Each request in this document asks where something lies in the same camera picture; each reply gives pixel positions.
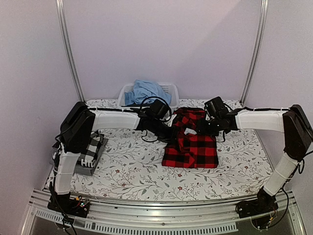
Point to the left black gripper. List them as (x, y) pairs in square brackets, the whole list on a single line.
[(170, 138)]

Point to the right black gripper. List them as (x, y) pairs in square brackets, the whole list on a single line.
[(201, 129)]

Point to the red black plaid shirt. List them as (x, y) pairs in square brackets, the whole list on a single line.
[(190, 149)]

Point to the black white plaid shirt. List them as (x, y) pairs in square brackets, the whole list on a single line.
[(89, 156)]

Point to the grey shirt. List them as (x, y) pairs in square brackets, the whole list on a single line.
[(90, 171)]

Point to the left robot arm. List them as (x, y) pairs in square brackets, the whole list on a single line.
[(82, 120)]

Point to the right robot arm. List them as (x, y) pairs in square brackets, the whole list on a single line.
[(286, 131)]

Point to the blue shirt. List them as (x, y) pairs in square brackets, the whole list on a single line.
[(145, 90)]

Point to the white plastic basket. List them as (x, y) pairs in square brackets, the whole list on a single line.
[(168, 88)]

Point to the floral tablecloth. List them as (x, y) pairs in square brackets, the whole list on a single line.
[(130, 168)]

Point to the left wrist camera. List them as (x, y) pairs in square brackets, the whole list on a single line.
[(160, 112)]

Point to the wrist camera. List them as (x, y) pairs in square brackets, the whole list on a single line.
[(216, 108), (160, 112)]

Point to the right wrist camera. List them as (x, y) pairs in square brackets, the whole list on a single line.
[(216, 108)]

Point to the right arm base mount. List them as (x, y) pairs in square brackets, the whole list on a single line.
[(264, 207)]

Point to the aluminium front rail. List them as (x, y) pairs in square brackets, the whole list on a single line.
[(125, 217)]

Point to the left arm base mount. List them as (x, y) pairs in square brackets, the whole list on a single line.
[(77, 206)]

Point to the right aluminium post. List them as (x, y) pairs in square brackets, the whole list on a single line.
[(256, 50)]

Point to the aluminium post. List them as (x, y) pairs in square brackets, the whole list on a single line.
[(67, 45), (256, 50)]

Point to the left aluminium post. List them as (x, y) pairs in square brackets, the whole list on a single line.
[(67, 45)]

